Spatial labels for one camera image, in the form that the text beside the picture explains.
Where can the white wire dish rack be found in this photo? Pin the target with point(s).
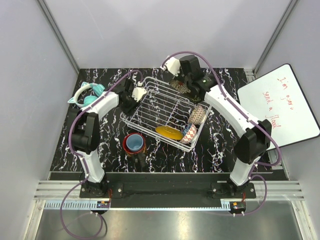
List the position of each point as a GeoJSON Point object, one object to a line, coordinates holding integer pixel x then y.
{"type": "Point", "coordinates": [162, 106]}

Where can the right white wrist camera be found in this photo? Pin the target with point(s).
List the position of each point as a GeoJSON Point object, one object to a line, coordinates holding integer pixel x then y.
{"type": "Point", "coordinates": [172, 65]}

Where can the blue patterned bowl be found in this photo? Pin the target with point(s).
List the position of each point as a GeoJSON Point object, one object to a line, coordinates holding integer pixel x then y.
{"type": "Point", "coordinates": [189, 133]}

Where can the yellow brown-rimmed bowl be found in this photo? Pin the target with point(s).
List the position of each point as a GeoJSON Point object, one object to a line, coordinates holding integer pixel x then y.
{"type": "Point", "coordinates": [169, 132]}

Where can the light blue cup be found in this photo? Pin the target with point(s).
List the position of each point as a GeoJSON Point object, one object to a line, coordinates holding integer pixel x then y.
{"type": "Point", "coordinates": [134, 142]}

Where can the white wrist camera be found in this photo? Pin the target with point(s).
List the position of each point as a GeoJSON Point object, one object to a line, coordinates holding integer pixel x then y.
{"type": "Point", "coordinates": [172, 65]}
{"type": "Point", "coordinates": [138, 93]}

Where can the teal cat-ear headphones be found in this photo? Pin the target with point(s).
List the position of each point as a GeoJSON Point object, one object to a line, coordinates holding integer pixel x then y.
{"type": "Point", "coordinates": [86, 94]}

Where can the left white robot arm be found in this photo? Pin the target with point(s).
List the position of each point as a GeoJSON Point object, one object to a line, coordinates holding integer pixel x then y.
{"type": "Point", "coordinates": [94, 102]}

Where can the red patterned white bowl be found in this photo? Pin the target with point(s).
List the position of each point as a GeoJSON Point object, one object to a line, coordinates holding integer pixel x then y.
{"type": "Point", "coordinates": [197, 116]}

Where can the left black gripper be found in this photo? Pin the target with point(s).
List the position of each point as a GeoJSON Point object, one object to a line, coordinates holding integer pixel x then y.
{"type": "Point", "coordinates": [130, 111]}

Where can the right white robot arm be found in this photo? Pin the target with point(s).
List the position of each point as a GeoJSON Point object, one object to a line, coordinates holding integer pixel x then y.
{"type": "Point", "coordinates": [254, 134]}

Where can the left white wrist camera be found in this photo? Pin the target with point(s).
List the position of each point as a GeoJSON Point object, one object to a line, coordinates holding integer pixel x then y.
{"type": "Point", "coordinates": [138, 93]}

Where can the white whiteboard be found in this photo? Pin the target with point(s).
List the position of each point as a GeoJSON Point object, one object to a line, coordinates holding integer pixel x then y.
{"type": "Point", "coordinates": [278, 97]}

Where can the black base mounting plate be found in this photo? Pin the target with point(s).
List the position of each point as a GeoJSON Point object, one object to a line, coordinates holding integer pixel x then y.
{"type": "Point", "coordinates": [121, 185]}

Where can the red black mug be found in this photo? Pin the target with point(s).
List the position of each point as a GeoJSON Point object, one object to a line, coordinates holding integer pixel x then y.
{"type": "Point", "coordinates": [138, 157]}

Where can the black marble mat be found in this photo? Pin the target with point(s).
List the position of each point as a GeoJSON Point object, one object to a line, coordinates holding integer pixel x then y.
{"type": "Point", "coordinates": [213, 152]}

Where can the black floral square plate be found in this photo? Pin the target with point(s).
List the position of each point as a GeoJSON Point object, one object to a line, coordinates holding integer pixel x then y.
{"type": "Point", "coordinates": [183, 90]}

